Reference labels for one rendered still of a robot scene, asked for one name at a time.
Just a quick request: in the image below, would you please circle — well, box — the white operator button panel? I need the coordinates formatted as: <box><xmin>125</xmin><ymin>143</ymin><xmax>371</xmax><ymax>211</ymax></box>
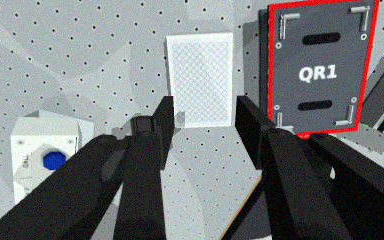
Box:
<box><xmin>11</xmin><ymin>109</ymin><xmax>95</xmax><ymax>205</ymax></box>

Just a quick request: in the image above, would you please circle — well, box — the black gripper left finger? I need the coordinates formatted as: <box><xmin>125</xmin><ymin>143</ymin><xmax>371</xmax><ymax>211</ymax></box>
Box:
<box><xmin>0</xmin><ymin>96</ymin><xmax>175</xmax><ymax>240</ymax></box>

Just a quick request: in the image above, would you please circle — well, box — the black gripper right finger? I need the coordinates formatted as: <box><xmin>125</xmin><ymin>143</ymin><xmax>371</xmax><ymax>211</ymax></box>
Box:
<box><xmin>235</xmin><ymin>95</ymin><xmax>384</xmax><ymax>240</ymax></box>

